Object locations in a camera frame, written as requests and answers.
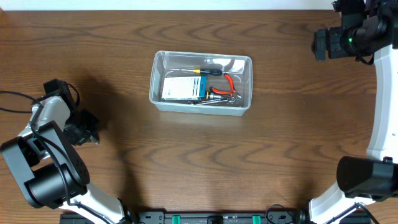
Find thin metal wrench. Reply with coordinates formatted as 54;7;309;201
187;97;236;105

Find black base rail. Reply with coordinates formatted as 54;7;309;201
59;206;373;224

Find yellow black stubby screwdriver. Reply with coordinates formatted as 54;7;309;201
206;91;229;102

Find red handled pliers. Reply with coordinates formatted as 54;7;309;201
210;73;242;100

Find small yellow precision screwdriver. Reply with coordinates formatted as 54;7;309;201
180;68;223;77

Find clear plastic container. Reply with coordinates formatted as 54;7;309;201
149;50;253;116

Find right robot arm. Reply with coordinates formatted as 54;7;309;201
294;0;397;223

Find blue white cardboard box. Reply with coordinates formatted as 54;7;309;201
162;76;207;100

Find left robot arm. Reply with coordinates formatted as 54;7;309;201
1;93;137;223

